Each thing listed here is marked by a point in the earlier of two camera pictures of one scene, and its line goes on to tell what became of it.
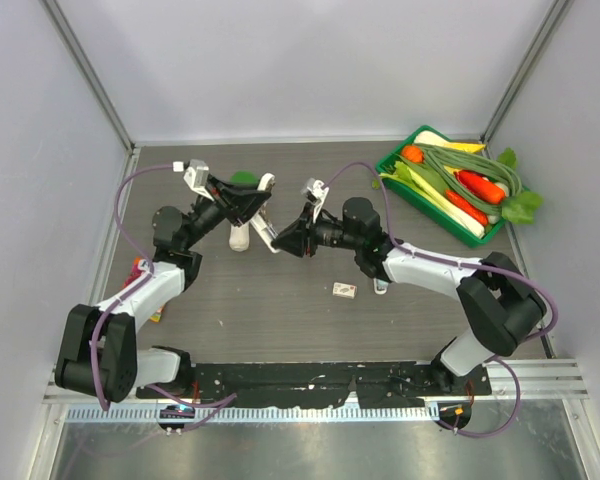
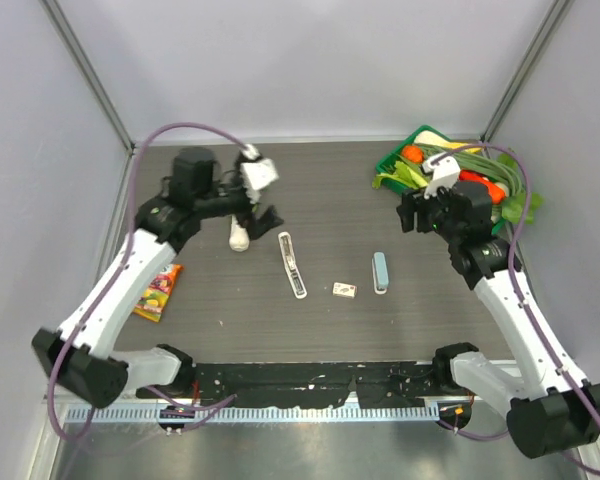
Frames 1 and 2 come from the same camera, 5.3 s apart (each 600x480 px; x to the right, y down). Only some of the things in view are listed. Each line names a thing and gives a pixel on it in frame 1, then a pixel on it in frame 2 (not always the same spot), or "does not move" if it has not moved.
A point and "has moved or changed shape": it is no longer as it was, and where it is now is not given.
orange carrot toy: x=484 y=188 does not move
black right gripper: x=300 y=238 → x=406 y=212
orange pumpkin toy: x=414 y=153 does not move
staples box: x=344 y=290 does not move
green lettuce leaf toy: x=519 y=208 does not move
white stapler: x=261 y=223 has moved or changed shape
